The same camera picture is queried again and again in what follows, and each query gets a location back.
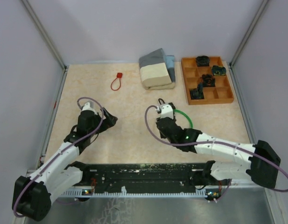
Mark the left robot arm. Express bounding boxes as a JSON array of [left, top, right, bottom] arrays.
[[12, 108, 118, 221]]

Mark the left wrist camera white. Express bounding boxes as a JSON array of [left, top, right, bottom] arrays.
[[81, 101, 97, 114]]

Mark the wooden compartment tray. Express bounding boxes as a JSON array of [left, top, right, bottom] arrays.
[[181, 56, 234, 105]]

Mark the red cable seal lock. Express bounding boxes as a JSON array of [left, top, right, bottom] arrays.
[[110, 72, 123, 91]]

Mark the dark rolled item middle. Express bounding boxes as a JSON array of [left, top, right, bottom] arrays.
[[201, 74, 215, 88]]

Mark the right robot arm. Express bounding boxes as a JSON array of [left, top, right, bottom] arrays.
[[156, 117, 281, 189]]

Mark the dark rolled item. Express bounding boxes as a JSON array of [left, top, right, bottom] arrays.
[[190, 83, 204, 100], [201, 74, 215, 88], [196, 56, 210, 67], [211, 65, 226, 76]]

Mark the dark rolled item lower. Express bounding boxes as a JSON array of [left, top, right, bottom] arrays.
[[190, 83, 204, 100]]

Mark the folded grey beige cloth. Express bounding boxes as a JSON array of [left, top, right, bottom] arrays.
[[139, 48, 176, 90]]

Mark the aluminium frame post right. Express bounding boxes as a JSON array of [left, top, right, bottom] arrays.
[[229, 0, 270, 68]]

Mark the dark rolled item top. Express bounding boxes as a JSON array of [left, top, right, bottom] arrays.
[[196, 56, 210, 67]]

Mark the aluminium frame post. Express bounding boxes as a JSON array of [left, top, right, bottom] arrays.
[[20, 0, 67, 70], [229, 0, 270, 68]]

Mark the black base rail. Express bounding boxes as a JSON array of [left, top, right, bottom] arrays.
[[71, 161, 230, 194]]

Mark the aluminium frame post left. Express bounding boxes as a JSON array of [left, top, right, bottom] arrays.
[[20, 0, 67, 70]]

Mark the green cable lock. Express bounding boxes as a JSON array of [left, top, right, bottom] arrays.
[[174, 109, 194, 128]]

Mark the dark rolled item right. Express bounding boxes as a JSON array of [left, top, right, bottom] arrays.
[[211, 65, 226, 76]]

